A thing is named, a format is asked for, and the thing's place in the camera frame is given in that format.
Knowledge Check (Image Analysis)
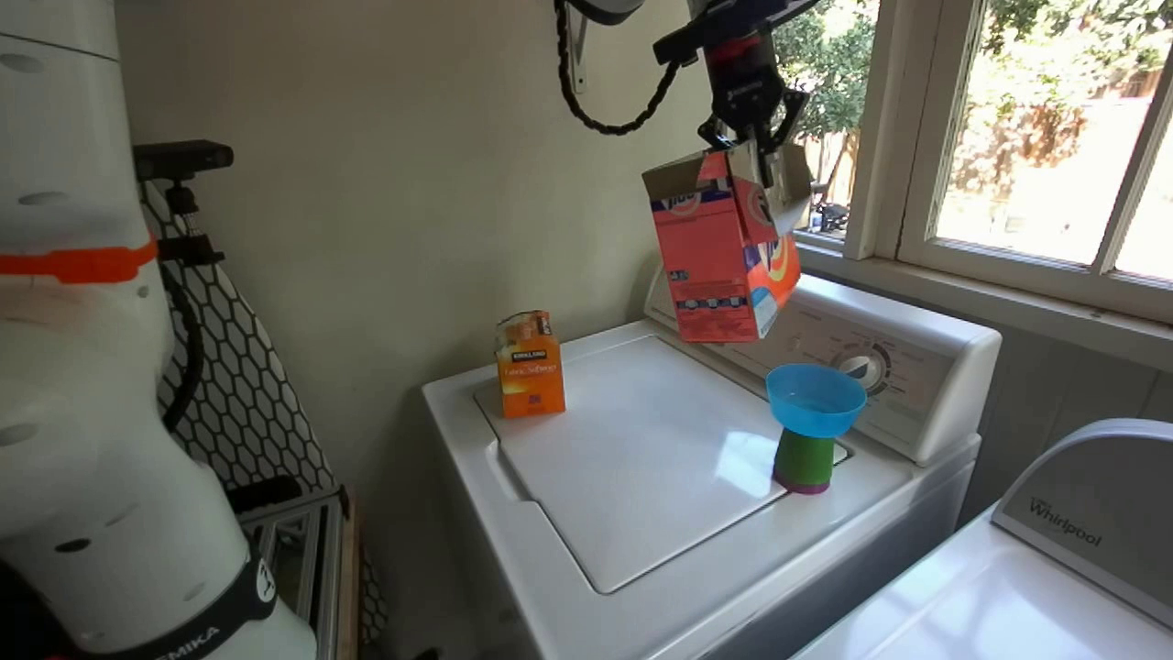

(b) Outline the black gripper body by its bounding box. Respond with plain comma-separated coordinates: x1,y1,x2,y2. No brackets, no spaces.
708,33,789,125

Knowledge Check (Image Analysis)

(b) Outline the red Tide detergent box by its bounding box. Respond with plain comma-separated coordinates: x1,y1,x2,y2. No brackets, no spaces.
637,144,817,347

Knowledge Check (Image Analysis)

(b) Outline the orange fabric softener box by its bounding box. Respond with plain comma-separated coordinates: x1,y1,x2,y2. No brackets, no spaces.
492,307,569,421

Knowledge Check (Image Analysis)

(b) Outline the dark vehicle outside window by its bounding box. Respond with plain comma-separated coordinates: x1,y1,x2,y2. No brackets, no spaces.
801,198,852,240

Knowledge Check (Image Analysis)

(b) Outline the blue plastic funnel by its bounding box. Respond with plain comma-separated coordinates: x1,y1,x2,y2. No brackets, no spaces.
762,361,871,440

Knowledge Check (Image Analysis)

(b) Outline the white washing machine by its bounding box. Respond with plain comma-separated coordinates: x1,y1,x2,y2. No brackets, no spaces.
416,268,1003,660

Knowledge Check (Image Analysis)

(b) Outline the green bottle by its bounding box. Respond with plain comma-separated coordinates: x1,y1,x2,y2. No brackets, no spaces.
768,427,840,494

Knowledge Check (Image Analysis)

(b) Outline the white dryer machine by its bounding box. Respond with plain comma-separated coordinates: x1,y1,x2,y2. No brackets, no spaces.
792,416,1173,660

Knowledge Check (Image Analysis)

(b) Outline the black hexagonal mesh panel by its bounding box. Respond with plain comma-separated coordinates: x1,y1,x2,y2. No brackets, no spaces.
133,175,339,491

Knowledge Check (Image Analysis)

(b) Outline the wooden board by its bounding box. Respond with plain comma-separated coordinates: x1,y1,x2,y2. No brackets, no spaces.
334,489,367,660

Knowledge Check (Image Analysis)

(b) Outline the white window frame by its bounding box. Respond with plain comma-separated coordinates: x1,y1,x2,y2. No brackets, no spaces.
792,0,1173,362

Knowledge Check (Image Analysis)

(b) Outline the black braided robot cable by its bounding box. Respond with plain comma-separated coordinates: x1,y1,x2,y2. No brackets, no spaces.
554,0,680,141

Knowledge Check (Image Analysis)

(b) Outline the metal wall bracket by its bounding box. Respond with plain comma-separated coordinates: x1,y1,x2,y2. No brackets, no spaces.
561,14,594,94

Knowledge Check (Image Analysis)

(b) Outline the thin black cable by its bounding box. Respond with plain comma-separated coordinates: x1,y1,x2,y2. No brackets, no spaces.
156,262,207,434

